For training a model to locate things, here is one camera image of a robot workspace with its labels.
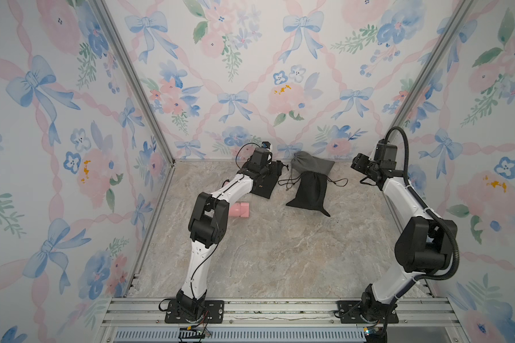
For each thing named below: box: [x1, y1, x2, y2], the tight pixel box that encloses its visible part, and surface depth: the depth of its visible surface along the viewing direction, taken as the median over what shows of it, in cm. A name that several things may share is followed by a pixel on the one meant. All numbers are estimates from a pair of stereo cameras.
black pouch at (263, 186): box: [249, 160, 289, 199], surface depth 92 cm
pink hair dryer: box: [228, 202, 250, 218], surface depth 97 cm
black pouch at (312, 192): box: [286, 170, 331, 218], surface depth 98 cm
